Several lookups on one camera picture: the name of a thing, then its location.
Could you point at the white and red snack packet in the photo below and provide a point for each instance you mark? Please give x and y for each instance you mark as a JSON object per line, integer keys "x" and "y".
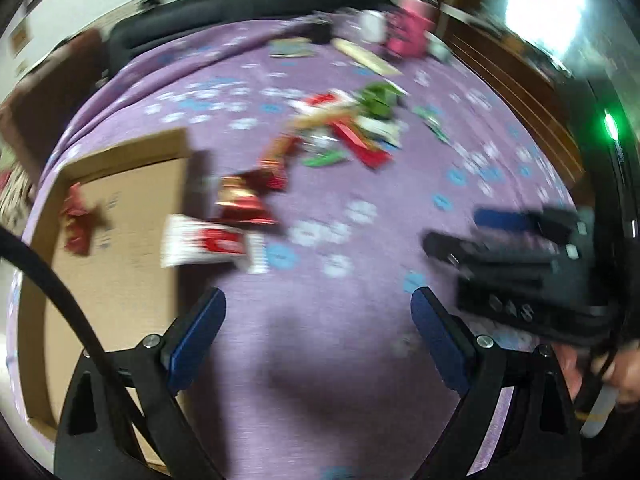
{"x": 210, "y": 245}

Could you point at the long red snack bar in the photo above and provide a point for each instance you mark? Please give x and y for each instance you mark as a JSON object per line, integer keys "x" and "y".
{"x": 362, "y": 145}

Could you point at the green printed card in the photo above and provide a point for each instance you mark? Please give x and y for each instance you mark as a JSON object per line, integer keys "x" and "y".
{"x": 290, "y": 49}

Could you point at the small red gold snack bar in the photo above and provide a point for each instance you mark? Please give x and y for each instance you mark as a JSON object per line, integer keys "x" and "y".
{"x": 277, "y": 155}

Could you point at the small black box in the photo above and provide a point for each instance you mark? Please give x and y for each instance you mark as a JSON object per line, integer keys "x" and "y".
{"x": 320, "y": 32}

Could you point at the dark red foil snack packet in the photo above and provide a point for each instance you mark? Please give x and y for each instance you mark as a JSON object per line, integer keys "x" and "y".
{"x": 240, "y": 200}

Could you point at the black sofa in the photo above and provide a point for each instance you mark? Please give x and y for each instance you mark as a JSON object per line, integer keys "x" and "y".
{"x": 240, "y": 5}

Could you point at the pink bottle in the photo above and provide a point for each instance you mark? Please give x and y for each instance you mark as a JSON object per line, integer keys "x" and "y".
{"x": 410, "y": 27}

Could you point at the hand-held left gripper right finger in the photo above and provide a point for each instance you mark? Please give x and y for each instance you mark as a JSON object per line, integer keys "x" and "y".
{"x": 440, "y": 345}

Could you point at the purple floral tablecloth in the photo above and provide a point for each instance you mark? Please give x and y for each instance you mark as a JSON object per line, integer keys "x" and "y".
{"x": 350, "y": 285}

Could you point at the cardboard box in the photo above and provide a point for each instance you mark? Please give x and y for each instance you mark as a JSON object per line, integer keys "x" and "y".
{"x": 130, "y": 310}

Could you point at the white cup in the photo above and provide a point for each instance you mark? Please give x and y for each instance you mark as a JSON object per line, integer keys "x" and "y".
{"x": 372, "y": 25}

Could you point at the floral blanket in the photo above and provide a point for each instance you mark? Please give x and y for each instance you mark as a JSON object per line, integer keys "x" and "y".
{"x": 12, "y": 195}

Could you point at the long beige box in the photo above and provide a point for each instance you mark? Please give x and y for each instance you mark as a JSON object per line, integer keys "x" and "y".
{"x": 367, "y": 57}

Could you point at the brown armchair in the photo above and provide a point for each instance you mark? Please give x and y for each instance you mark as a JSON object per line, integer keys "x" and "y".
{"x": 50, "y": 85}

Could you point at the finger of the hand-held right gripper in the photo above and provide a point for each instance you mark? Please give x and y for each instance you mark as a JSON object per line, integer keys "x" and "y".
{"x": 505, "y": 219}
{"x": 480, "y": 252}

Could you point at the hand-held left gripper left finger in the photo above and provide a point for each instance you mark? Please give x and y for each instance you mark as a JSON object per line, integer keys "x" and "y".
{"x": 197, "y": 340}

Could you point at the small green candy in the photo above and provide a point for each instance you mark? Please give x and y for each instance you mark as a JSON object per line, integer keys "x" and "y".
{"x": 432, "y": 121}

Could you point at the clear green-edged snack packet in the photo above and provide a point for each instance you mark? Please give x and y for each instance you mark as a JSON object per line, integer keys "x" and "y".
{"x": 322, "y": 160}

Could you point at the brown wall label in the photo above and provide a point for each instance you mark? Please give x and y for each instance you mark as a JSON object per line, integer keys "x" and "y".
{"x": 20, "y": 36}

